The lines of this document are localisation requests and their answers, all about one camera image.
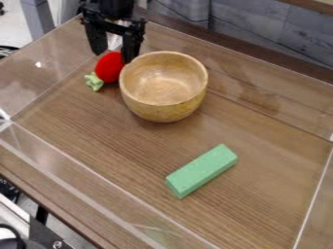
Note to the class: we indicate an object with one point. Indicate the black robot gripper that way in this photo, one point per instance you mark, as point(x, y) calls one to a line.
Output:
point(113, 16)

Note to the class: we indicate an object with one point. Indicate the clear acrylic tray wall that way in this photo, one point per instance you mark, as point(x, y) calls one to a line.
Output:
point(92, 162)

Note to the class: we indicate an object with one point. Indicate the green rectangular block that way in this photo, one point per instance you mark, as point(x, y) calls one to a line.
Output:
point(200, 170)

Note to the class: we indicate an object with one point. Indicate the light wooden bowl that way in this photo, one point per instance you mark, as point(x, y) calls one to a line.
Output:
point(163, 86)

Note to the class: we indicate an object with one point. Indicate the grey table leg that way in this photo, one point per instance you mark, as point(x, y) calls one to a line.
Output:
point(37, 17)

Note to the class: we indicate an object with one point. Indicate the black metal bracket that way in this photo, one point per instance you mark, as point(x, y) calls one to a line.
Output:
point(41, 238)

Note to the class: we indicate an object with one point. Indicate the red plush strawberry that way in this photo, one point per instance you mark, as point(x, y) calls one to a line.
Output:
point(105, 73)

